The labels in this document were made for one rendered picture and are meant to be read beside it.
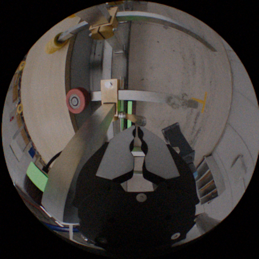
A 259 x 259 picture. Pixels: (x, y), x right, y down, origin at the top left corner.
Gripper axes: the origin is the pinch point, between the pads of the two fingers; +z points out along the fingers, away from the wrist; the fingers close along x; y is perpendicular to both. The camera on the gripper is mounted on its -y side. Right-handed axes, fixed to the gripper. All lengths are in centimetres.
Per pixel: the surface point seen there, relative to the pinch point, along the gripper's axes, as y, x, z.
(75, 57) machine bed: -21.7, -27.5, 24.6
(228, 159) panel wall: 101, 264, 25
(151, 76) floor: -13, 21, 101
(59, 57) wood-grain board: -19.4, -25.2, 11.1
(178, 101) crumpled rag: -1.8, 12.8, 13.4
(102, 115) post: 0.7, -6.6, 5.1
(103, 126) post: 2.0, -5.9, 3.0
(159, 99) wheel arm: -0.9, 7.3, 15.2
